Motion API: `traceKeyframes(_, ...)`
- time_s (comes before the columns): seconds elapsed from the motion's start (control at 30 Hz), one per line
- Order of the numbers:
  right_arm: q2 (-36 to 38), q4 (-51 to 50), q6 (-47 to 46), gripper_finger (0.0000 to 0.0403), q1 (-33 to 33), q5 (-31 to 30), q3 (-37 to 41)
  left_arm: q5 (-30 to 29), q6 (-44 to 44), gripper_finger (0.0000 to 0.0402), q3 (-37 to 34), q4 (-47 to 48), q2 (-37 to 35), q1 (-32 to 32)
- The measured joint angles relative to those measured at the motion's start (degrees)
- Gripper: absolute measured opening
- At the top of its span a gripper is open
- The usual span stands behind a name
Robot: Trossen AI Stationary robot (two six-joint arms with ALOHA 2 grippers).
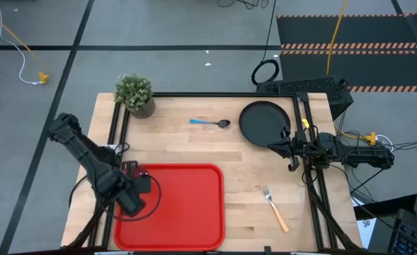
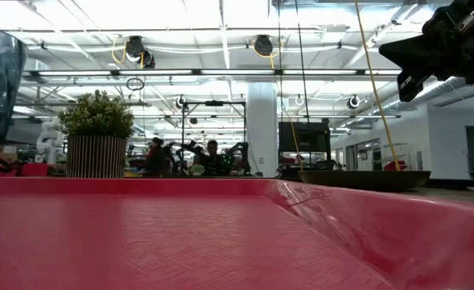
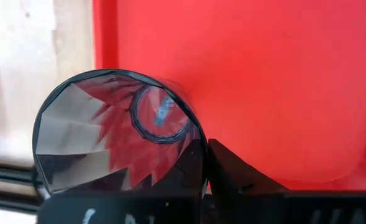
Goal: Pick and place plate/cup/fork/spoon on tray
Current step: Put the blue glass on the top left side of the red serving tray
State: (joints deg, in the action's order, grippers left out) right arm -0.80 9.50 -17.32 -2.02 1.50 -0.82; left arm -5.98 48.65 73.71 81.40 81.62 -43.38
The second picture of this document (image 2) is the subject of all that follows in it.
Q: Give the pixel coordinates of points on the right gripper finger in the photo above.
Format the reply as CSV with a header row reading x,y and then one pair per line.
x,y
413,52
411,86

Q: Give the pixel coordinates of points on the black round plate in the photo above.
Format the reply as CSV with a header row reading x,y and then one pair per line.
x,y
361,180

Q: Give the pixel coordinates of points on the red plastic tray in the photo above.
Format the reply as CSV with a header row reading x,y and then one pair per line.
x,y
180,241

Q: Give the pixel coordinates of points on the red storage bin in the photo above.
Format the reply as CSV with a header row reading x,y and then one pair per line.
x,y
395,166

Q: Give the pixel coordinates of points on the person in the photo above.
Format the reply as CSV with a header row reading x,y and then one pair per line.
x,y
155,155
212,155

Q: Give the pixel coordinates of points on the green plant in striped pot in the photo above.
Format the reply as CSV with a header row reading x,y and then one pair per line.
x,y
96,141

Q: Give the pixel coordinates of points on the white robot figure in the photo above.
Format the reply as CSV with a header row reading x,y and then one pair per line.
x,y
50,139

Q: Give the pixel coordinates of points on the black station frame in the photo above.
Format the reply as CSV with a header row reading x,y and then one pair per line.
x,y
214,103

